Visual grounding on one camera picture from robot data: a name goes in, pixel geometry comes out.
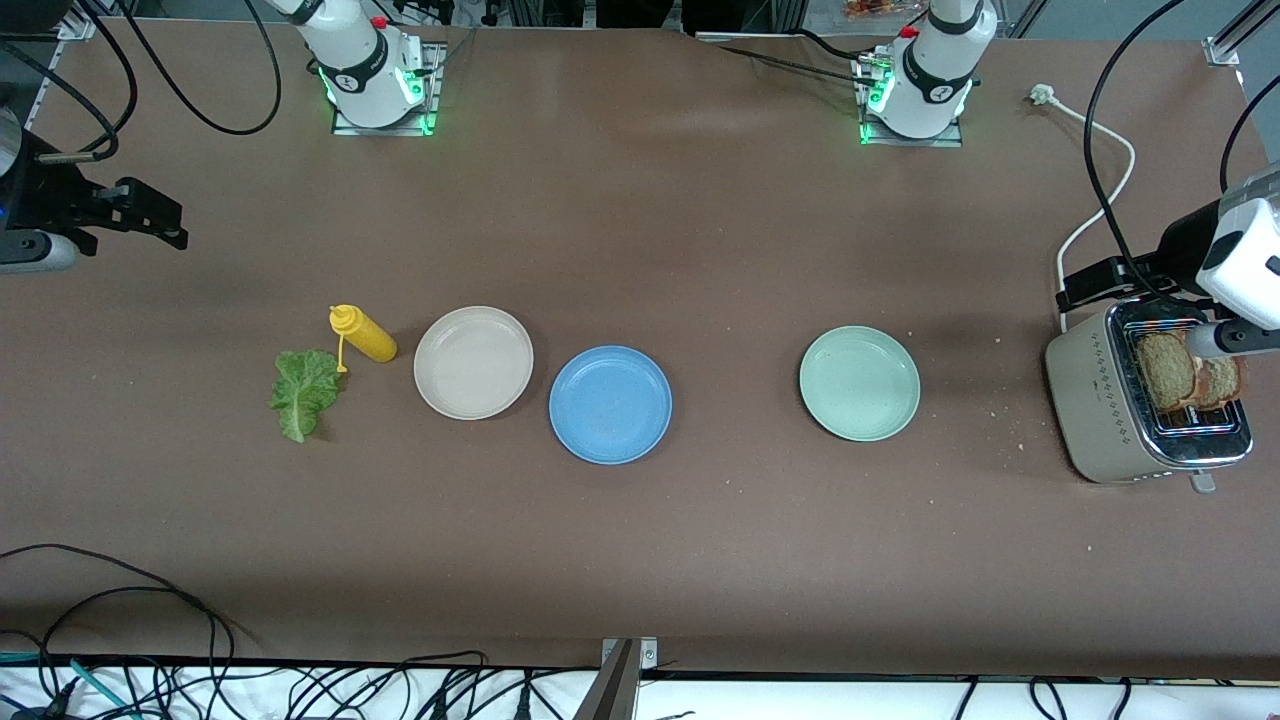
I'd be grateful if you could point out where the green round plate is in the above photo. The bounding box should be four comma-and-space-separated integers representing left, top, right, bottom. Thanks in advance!
798, 326, 921, 443

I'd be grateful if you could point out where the grey metal bar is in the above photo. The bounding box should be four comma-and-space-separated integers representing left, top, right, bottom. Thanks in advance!
573, 640, 641, 720

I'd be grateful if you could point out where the green lettuce leaf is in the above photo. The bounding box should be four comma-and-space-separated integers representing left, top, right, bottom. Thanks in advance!
269, 349, 344, 444

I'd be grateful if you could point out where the teal cable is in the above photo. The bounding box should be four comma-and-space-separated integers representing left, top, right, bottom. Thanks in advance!
0, 652, 136, 720

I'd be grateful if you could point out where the beige metal toaster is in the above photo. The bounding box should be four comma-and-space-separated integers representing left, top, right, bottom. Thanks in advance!
1044, 296, 1255, 494

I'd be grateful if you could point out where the silver metal bracket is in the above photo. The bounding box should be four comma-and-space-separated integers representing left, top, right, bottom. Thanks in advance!
600, 637, 659, 673

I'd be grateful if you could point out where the aluminium frame profile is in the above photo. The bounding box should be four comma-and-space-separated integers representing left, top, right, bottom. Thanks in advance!
28, 0, 97, 131
1203, 0, 1280, 68

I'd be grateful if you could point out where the yellow mustard squeeze bottle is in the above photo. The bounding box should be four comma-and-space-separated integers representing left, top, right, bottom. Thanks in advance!
329, 304, 398, 374

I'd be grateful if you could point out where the blue round plate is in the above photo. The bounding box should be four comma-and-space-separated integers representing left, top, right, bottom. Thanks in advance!
548, 345, 673, 466

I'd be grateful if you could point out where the black floor cable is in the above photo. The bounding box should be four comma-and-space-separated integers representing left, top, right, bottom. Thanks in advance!
0, 544, 237, 720
38, 586, 219, 720

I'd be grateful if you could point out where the black base cable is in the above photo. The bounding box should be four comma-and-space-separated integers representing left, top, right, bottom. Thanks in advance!
795, 28, 871, 61
714, 44, 871, 87

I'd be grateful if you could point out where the brown bread slice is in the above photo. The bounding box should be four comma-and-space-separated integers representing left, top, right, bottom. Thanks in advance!
1192, 355, 1247, 410
1136, 331, 1199, 413

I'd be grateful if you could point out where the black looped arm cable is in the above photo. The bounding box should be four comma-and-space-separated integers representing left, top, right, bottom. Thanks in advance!
113, 0, 284, 135

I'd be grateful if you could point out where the white toaster power cord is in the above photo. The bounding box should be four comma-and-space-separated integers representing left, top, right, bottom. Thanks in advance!
1029, 84, 1138, 334

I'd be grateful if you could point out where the beige round plate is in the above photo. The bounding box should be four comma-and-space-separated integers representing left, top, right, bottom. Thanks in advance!
413, 306, 535, 421

